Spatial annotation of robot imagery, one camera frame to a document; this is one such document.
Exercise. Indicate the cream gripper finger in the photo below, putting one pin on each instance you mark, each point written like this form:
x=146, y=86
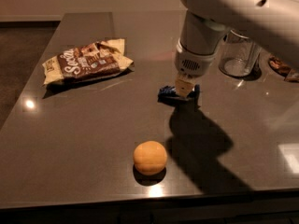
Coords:
x=184, y=84

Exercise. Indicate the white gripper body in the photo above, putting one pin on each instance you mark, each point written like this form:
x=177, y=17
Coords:
x=192, y=62

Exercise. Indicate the blue rxbar blueberry bar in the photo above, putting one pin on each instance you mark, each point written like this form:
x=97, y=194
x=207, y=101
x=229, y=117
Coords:
x=167, y=95

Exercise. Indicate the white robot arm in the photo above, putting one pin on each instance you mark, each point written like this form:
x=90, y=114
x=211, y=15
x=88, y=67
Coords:
x=272, y=24

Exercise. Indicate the clear glass jar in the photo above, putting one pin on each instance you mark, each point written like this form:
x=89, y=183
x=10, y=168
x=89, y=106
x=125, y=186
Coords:
x=239, y=55

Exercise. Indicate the orange fruit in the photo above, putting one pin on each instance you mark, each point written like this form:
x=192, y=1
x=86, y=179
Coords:
x=150, y=158

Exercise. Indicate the brown white snack bag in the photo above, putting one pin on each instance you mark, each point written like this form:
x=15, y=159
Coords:
x=98, y=60

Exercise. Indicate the brown snack packet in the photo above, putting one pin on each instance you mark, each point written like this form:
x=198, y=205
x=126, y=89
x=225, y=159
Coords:
x=283, y=69

